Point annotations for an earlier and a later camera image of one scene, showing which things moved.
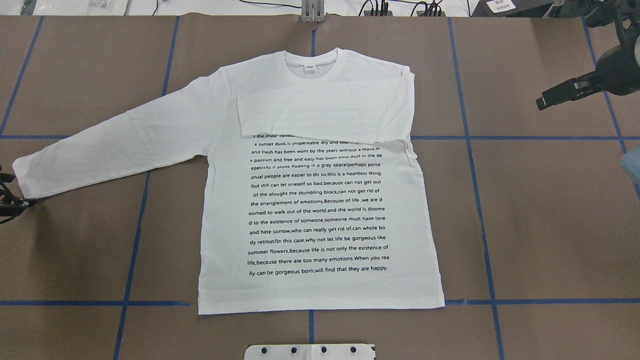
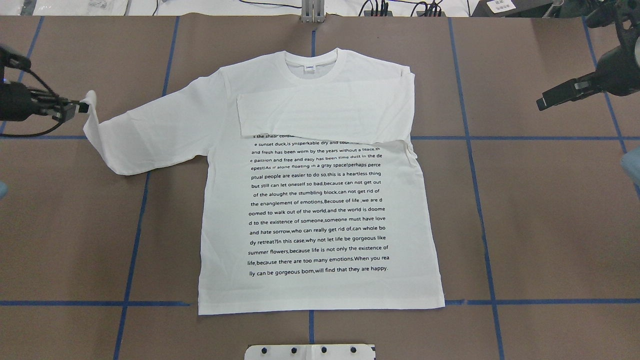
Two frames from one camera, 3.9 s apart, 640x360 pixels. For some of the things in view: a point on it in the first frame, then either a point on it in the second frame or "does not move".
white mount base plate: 311,351 does not move
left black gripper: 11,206 → 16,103
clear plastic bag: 103,7 does not move
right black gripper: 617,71 does not move
